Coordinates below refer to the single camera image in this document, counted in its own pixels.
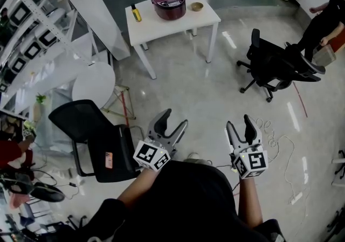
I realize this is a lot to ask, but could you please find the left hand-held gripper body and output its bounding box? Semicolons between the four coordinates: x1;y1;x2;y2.
133;127;178;172

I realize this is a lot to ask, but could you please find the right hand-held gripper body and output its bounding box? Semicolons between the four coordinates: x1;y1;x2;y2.
229;137;270;180

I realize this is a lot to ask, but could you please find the person's right forearm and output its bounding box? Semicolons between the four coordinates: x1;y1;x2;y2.
237;176;264;230

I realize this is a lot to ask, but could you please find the person's left forearm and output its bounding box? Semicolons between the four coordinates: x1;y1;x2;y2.
117;167;162;209

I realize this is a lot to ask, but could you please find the person's shoe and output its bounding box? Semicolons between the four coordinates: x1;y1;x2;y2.
184;151;213;166

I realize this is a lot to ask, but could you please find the black mesh chair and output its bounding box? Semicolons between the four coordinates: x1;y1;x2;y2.
48;99;143;184

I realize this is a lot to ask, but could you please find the white power strip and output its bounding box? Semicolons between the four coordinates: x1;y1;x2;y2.
290;191;304;205

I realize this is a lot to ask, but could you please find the person's black shirt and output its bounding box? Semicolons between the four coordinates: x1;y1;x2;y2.
58;160;286;242

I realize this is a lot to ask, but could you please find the black office chair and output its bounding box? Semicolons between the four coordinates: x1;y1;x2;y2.
236;28;321;103

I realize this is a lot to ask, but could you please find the round white side table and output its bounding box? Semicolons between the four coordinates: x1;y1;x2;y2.
72;62;137;120

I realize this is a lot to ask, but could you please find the white square table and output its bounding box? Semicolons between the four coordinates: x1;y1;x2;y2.
125;0;222;80

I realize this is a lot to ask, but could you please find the black floor fan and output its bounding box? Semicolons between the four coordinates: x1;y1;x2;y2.
29;181;65;203

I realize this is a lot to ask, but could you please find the yellow oil bottle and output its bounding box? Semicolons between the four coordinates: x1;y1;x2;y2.
130;4;142;23

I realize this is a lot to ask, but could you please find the white square column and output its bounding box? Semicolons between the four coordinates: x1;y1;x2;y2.
44;0;132;61

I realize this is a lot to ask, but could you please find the white metal shelving rack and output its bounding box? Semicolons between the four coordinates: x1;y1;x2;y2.
0;0;114;117

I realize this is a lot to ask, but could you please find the white floor cable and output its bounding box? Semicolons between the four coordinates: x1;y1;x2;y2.
254;118;311;209

